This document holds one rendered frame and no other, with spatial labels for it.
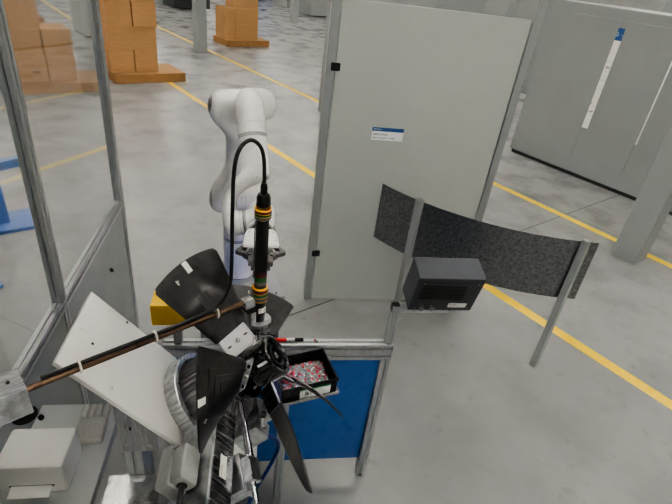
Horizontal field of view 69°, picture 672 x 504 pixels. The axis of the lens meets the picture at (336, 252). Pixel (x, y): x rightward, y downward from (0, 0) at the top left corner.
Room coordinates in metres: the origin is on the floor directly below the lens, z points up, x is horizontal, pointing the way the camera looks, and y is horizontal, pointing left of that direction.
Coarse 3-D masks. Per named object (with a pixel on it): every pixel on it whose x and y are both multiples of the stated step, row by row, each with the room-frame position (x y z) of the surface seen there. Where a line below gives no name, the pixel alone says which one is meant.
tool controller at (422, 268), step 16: (416, 272) 1.52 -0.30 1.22; (432, 272) 1.51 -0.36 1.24; (448, 272) 1.53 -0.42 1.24; (464, 272) 1.54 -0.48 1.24; (480, 272) 1.55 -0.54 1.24; (416, 288) 1.49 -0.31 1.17; (432, 288) 1.49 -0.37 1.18; (448, 288) 1.51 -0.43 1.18; (464, 288) 1.52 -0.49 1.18; (480, 288) 1.53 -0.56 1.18; (416, 304) 1.51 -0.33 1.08; (432, 304) 1.52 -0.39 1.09; (448, 304) 1.53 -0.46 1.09; (464, 304) 1.55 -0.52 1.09
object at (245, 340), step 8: (240, 328) 1.03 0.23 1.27; (248, 328) 1.04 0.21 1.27; (232, 336) 1.00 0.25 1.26; (240, 336) 1.01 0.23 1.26; (248, 336) 1.02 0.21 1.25; (224, 344) 0.98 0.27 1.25; (232, 344) 0.99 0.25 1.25; (240, 344) 1.00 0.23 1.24; (248, 344) 1.01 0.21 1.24; (232, 352) 0.98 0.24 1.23; (240, 352) 0.99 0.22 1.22
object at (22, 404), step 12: (12, 372) 0.68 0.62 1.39; (0, 384) 0.64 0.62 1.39; (12, 384) 0.65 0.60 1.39; (24, 384) 0.65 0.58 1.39; (0, 396) 0.62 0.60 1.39; (12, 396) 0.63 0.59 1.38; (24, 396) 0.64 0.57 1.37; (0, 408) 0.61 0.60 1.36; (12, 408) 0.62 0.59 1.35; (24, 408) 0.63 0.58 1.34; (0, 420) 0.60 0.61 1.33; (12, 420) 0.62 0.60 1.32
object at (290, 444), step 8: (280, 408) 0.88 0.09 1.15; (272, 416) 0.90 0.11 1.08; (280, 416) 0.88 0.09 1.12; (280, 424) 0.87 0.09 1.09; (288, 424) 0.83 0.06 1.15; (280, 432) 0.87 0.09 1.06; (288, 432) 0.84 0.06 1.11; (288, 440) 0.84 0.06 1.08; (296, 440) 0.78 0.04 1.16; (288, 448) 0.84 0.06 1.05; (296, 448) 0.79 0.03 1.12; (288, 456) 0.84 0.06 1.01; (296, 456) 0.80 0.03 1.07; (296, 464) 0.80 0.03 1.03; (304, 464) 0.73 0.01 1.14; (296, 472) 0.81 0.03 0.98; (304, 472) 0.71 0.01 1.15; (304, 480) 0.77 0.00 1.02; (304, 488) 0.79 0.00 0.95
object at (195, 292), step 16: (192, 256) 1.09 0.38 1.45; (208, 256) 1.12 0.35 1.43; (176, 272) 1.03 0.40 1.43; (192, 272) 1.06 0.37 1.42; (208, 272) 1.08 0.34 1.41; (224, 272) 1.12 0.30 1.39; (160, 288) 0.97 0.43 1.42; (176, 288) 1.00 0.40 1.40; (192, 288) 1.02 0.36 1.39; (208, 288) 1.05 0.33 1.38; (224, 288) 1.08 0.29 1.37; (176, 304) 0.97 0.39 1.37; (192, 304) 1.00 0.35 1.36; (208, 304) 1.02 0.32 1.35; (224, 304) 1.04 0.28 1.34; (208, 320) 0.99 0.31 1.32; (224, 320) 1.01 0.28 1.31; (240, 320) 1.04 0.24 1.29; (208, 336) 0.97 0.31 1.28; (224, 336) 0.99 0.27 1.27
